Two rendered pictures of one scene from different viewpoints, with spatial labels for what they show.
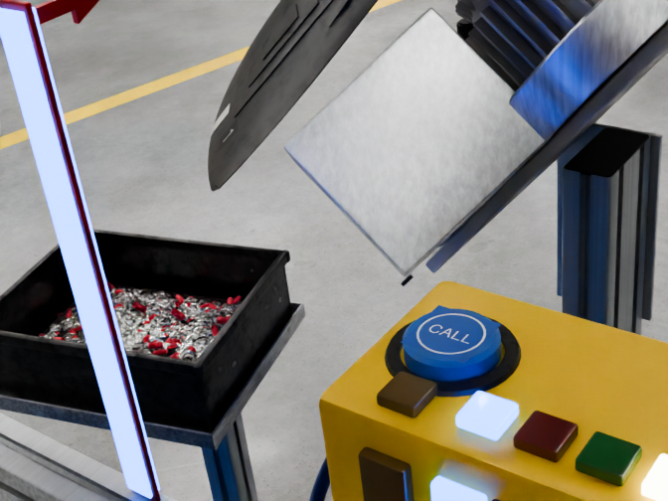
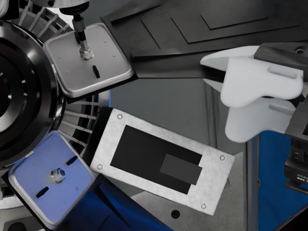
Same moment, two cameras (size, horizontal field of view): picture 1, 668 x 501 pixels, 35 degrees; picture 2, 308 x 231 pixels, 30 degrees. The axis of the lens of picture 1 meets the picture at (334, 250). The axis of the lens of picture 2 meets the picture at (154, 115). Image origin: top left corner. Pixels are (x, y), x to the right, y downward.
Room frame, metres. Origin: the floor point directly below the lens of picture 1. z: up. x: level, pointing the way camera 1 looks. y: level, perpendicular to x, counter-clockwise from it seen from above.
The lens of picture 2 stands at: (1.10, 0.20, 1.50)
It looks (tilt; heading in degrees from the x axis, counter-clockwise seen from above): 45 degrees down; 215
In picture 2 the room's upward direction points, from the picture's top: 10 degrees counter-clockwise
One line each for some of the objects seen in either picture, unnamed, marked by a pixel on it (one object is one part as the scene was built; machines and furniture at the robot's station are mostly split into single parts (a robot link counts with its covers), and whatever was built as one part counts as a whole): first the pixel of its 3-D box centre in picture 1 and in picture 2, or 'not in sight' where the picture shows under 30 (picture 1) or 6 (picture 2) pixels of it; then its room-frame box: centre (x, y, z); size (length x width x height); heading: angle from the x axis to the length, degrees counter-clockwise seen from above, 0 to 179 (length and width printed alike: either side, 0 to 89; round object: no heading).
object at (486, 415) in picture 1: (487, 415); not in sight; (0.30, -0.05, 1.08); 0.02 x 0.02 x 0.01; 50
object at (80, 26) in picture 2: not in sight; (80, 31); (0.79, -0.08, 1.21); 0.01 x 0.01 x 0.05
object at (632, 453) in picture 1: (608, 458); not in sight; (0.27, -0.09, 1.08); 0.02 x 0.02 x 0.01; 50
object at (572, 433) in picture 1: (546, 435); not in sight; (0.29, -0.07, 1.08); 0.02 x 0.02 x 0.01; 50
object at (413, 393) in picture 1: (407, 394); not in sight; (0.32, -0.02, 1.08); 0.02 x 0.02 x 0.01; 50
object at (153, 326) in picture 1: (140, 339); not in sight; (0.75, 0.17, 0.83); 0.19 x 0.14 x 0.03; 65
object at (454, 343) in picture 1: (451, 347); not in sight; (0.35, -0.04, 1.08); 0.04 x 0.04 x 0.02
